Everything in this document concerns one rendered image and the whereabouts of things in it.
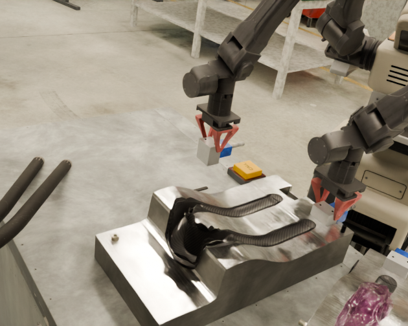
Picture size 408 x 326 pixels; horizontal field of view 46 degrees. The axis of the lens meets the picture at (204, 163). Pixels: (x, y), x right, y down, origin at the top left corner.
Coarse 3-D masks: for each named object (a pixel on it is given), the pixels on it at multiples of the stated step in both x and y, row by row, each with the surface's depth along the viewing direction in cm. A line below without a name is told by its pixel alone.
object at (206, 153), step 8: (208, 136) 121; (200, 144) 119; (208, 144) 117; (232, 144) 124; (240, 144) 125; (200, 152) 120; (208, 152) 117; (216, 152) 118; (224, 152) 120; (208, 160) 118; (216, 160) 120
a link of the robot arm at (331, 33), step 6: (330, 24) 119; (336, 24) 118; (324, 30) 120; (330, 30) 119; (336, 30) 118; (342, 30) 117; (324, 36) 122; (330, 36) 119; (336, 36) 118; (330, 42) 121; (336, 42) 118
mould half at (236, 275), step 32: (160, 192) 101; (192, 192) 105; (224, 192) 114; (256, 192) 115; (160, 224) 99; (224, 224) 96; (256, 224) 104; (320, 224) 107; (96, 256) 99; (128, 256) 93; (160, 256) 95; (224, 256) 86; (256, 256) 89; (288, 256) 97; (320, 256) 102; (128, 288) 88; (160, 288) 87; (192, 288) 88; (224, 288) 86; (256, 288) 93; (160, 320) 81; (192, 320) 85
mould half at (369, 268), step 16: (368, 256) 105; (384, 256) 106; (352, 272) 99; (368, 272) 100; (384, 272) 101; (336, 288) 89; (352, 288) 89; (400, 288) 97; (336, 304) 86; (400, 304) 91; (320, 320) 84; (384, 320) 84; (400, 320) 84
